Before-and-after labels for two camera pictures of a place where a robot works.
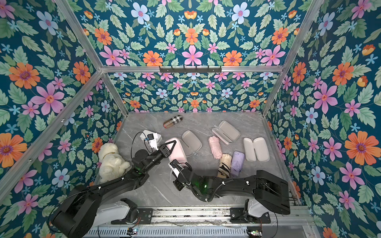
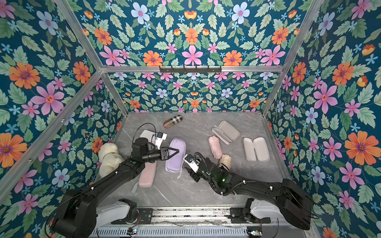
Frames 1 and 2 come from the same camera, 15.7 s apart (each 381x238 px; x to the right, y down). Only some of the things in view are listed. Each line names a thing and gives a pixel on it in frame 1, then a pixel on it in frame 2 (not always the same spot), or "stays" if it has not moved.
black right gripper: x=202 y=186 to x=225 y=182
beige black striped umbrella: x=224 y=168 stays
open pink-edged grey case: x=226 y=133 stays
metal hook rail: x=190 y=70 stays
